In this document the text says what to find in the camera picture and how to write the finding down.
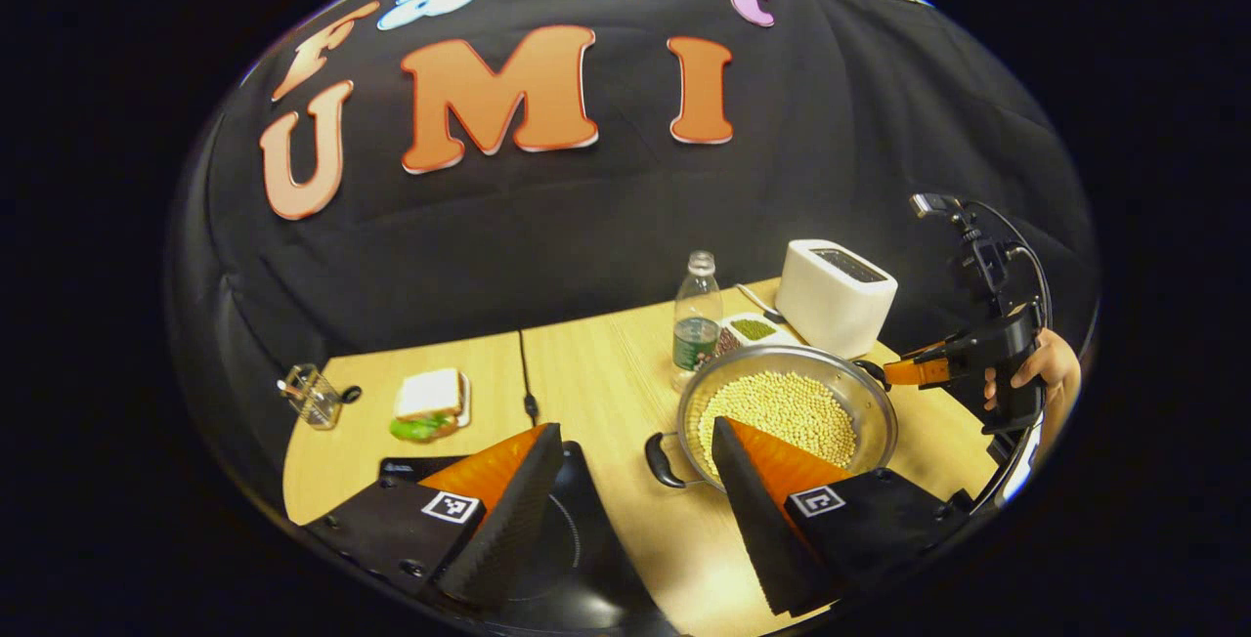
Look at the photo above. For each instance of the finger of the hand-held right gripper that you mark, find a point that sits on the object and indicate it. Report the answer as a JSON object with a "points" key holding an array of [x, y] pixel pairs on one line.
{"points": [[919, 371]]}

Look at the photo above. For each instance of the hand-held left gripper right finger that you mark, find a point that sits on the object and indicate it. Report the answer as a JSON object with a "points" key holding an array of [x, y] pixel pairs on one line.
{"points": [[757, 530]]}

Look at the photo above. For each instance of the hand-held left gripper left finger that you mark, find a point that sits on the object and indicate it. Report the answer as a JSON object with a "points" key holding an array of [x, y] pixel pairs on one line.
{"points": [[508, 530]]}

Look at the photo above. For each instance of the black induction cooktop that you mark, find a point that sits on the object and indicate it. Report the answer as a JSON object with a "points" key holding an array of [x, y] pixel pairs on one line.
{"points": [[577, 559]]}

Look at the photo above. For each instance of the heap of yellow soybeans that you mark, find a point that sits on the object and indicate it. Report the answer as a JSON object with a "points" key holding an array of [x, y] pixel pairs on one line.
{"points": [[782, 407]]}

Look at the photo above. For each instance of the white toaster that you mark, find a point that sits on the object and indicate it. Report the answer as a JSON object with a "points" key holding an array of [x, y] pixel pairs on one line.
{"points": [[831, 315]]}

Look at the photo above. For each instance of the white divided bean dish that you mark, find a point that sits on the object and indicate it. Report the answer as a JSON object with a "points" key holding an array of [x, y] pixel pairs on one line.
{"points": [[782, 336]]}

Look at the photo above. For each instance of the sandwich with lettuce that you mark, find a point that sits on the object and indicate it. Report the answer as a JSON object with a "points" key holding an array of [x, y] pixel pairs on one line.
{"points": [[428, 395]]}

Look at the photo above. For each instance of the white spoon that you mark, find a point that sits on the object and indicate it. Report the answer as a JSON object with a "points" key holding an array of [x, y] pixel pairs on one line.
{"points": [[757, 303]]}

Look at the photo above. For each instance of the clear plastic water bottle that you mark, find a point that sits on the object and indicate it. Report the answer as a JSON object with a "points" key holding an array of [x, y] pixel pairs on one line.
{"points": [[696, 344]]}

